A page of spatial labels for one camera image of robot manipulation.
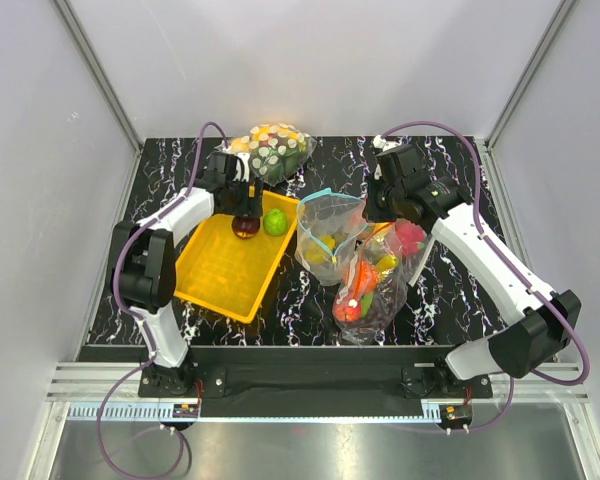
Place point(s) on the right connector block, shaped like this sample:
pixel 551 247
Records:
pixel 456 416

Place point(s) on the left connector block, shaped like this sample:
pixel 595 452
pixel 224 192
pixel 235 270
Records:
pixel 187 411

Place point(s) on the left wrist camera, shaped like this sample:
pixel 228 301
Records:
pixel 242 168

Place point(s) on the connector block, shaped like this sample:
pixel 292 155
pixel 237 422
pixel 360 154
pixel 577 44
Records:
pixel 456 416
pixel 187 411

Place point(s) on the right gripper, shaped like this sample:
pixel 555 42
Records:
pixel 372 213

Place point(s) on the green fake fruit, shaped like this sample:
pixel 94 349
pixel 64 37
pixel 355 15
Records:
pixel 275 222

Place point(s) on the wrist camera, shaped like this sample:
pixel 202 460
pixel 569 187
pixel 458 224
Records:
pixel 389 157
pixel 242 168

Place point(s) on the blue zip fruit bag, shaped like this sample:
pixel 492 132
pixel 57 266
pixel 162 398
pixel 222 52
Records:
pixel 330 213

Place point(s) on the grapes and orange bag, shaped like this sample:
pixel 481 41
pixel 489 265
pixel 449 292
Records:
pixel 372 292

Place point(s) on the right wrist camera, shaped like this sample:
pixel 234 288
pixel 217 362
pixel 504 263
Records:
pixel 389 157

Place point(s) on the yellow plastic tray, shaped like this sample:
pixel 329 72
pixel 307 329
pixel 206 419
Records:
pixel 228 275

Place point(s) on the polka dot fruit bag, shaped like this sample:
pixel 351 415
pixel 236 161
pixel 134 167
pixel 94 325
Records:
pixel 273 152

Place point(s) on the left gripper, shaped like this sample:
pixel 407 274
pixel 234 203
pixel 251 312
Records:
pixel 250 206

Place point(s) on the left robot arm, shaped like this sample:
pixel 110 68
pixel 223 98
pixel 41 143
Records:
pixel 142 260

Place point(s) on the yellow fake fruit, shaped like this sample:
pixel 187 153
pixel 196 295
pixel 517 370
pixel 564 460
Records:
pixel 320 251

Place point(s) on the banana and apples bag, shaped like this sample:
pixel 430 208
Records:
pixel 398 248

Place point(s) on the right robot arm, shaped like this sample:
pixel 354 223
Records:
pixel 539 320

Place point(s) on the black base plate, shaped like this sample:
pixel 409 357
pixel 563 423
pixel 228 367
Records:
pixel 308 383

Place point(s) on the dark red fake apple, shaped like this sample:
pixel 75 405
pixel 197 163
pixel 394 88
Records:
pixel 245 227

